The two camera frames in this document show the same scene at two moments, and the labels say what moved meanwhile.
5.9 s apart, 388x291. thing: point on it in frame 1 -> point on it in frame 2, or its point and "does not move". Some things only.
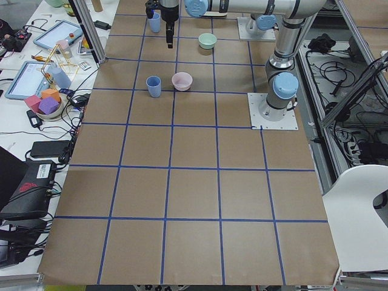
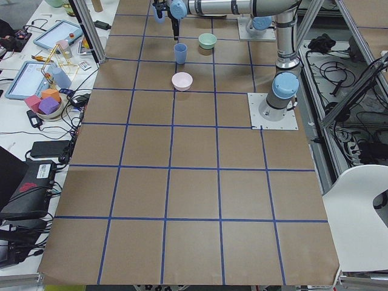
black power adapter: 102,25 does not move
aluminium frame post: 82,12 does not move
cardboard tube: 97,5 does not move
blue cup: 154,83 -> 180,50
